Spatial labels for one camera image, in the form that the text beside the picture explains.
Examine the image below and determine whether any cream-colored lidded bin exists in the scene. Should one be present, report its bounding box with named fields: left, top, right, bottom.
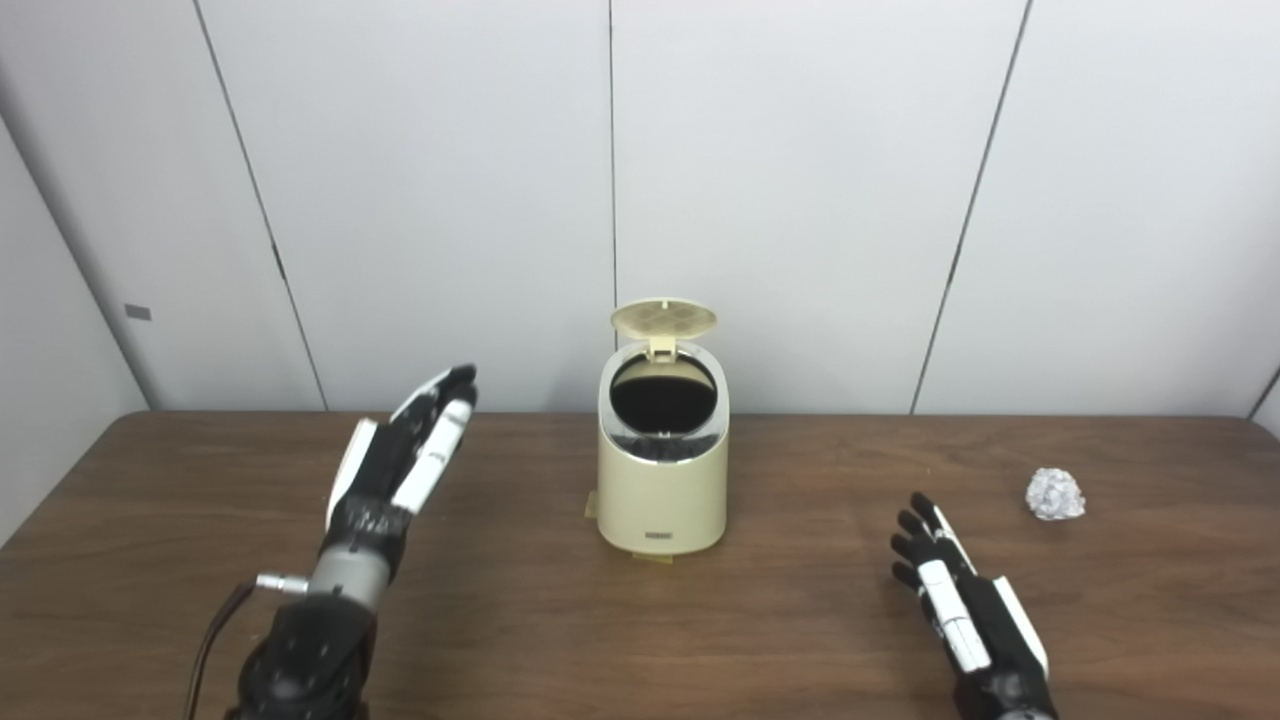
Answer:
left=597, top=297, right=731, bottom=556

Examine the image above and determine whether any white and black left hand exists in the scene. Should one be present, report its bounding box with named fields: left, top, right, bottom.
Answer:
left=320, top=365, right=479, bottom=581

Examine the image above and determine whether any white and black right hand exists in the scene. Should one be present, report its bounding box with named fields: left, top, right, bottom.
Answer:
left=890, top=492, right=1059, bottom=720

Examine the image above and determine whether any white paper ball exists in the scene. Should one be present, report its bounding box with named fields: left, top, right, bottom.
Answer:
left=1025, top=467, right=1087, bottom=522

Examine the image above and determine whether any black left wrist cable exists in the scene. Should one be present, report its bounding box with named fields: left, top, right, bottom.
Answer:
left=185, top=572, right=311, bottom=720

